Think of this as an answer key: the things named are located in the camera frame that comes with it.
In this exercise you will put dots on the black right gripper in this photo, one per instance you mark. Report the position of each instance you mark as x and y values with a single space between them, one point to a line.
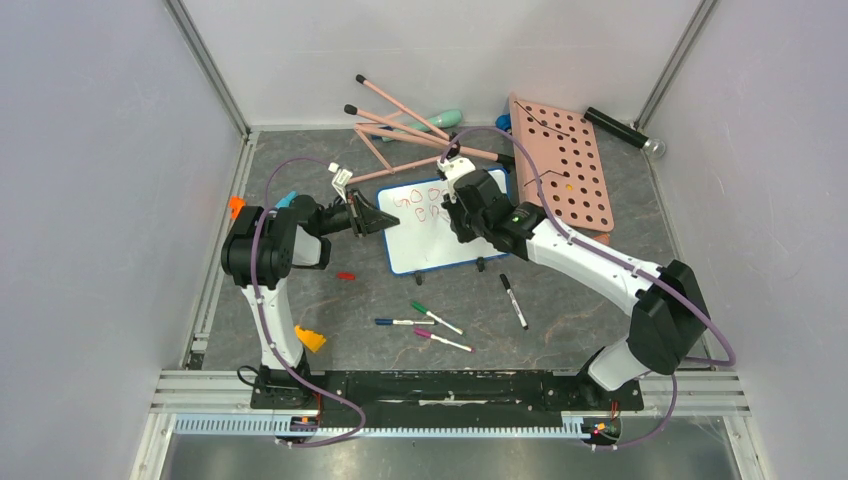
457 221

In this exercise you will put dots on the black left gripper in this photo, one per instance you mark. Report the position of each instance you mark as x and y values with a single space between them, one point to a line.
374 220

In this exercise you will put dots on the blue framed whiteboard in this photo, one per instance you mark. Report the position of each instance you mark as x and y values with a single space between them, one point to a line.
423 240

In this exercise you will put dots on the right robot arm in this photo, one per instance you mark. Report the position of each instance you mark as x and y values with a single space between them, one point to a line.
664 303

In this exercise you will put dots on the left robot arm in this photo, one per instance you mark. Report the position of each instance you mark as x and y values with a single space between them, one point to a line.
261 249

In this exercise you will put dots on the black whiteboard marker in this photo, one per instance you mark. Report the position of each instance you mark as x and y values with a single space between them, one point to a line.
513 300

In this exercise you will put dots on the green whiteboard marker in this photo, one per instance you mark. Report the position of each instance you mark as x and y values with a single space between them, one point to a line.
425 311

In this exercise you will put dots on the blue whiteboard marker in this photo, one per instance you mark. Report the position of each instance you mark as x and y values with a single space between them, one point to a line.
403 322

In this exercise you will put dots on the pink whiteboard marker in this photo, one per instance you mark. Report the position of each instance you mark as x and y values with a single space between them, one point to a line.
432 336

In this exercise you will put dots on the blue toy marker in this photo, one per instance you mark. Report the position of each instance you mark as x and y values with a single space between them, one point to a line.
286 201

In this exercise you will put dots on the pink folding stand legs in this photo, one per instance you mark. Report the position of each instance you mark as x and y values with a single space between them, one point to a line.
436 139

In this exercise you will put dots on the small blue toy car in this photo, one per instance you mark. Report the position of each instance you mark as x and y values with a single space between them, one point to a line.
504 123

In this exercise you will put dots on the mint green toy bottle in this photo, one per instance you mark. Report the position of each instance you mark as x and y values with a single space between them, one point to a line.
444 120

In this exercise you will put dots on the pink perforated board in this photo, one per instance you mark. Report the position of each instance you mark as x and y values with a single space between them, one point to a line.
565 169

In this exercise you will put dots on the orange round tape measure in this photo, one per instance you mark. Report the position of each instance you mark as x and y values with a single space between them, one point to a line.
603 239

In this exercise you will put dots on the yellow orange wedge block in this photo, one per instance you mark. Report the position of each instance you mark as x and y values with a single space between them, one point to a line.
310 339

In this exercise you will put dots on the orange clip left edge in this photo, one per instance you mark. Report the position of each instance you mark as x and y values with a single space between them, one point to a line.
235 205

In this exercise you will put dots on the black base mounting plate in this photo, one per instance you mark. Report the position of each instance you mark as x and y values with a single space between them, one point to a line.
442 398

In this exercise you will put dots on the black flashlight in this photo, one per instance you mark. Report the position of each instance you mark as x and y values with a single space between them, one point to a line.
652 147

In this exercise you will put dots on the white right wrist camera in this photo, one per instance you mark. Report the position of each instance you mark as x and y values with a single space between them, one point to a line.
452 170

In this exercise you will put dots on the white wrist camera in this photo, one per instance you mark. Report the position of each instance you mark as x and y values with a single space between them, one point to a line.
341 178
452 170

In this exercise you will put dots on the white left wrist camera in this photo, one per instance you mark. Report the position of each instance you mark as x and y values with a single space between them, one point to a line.
341 178

